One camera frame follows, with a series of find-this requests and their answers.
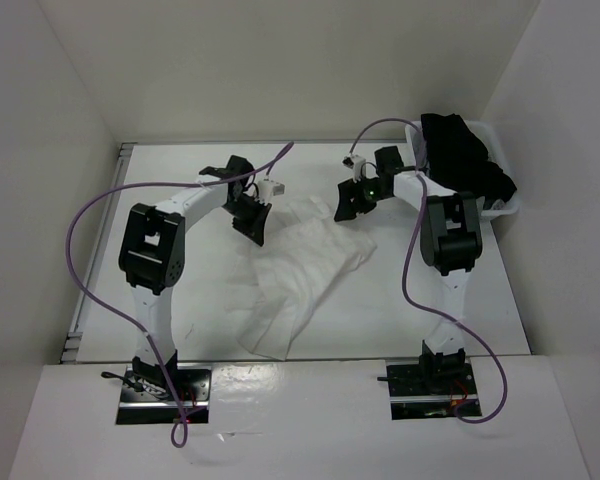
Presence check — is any white pleated skirt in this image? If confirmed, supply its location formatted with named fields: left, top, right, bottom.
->
left=225, top=196, right=376, bottom=360

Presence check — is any black skirt in basket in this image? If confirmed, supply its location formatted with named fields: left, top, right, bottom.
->
left=421, top=113, right=517, bottom=208

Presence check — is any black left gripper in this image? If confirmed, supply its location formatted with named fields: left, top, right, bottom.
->
left=223, top=195, right=272, bottom=246

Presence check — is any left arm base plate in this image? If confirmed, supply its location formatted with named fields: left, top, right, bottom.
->
left=113, top=365, right=212, bottom=426

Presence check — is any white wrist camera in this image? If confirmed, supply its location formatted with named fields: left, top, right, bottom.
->
left=342, top=154, right=367, bottom=182
left=256, top=178, right=285, bottom=205

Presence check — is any white perforated plastic basket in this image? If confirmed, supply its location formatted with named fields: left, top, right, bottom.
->
left=402, top=120, right=521, bottom=221

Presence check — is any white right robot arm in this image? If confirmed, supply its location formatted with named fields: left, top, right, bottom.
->
left=334, top=146, right=483, bottom=393

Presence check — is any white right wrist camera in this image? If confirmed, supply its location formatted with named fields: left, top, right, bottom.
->
left=342, top=154, right=367, bottom=182

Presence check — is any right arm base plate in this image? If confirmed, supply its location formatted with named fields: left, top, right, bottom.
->
left=377, top=361, right=482, bottom=421

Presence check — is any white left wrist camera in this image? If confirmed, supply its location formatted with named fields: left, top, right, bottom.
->
left=256, top=178, right=285, bottom=205

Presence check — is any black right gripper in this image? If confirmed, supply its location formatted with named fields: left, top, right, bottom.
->
left=335, top=174, right=391, bottom=222

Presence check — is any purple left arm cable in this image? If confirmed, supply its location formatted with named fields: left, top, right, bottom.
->
left=66, top=141, right=295, bottom=448

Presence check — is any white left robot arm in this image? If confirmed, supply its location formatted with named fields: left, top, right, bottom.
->
left=118, top=155, right=271, bottom=400

